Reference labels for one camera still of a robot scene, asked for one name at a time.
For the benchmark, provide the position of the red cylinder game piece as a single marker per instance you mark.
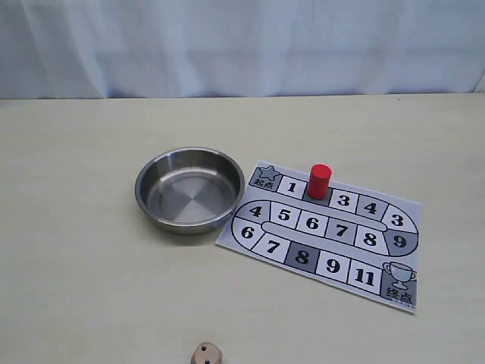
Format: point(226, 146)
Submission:
point(319, 179)

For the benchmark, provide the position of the wooden die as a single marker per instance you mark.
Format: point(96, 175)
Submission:
point(207, 353)

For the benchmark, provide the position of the stainless steel round bowl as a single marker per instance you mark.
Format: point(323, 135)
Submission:
point(190, 190)

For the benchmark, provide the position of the paper game board sheet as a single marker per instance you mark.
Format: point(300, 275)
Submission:
point(356, 239)

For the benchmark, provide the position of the white curtain backdrop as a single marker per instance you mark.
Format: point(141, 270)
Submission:
point(157, 49)

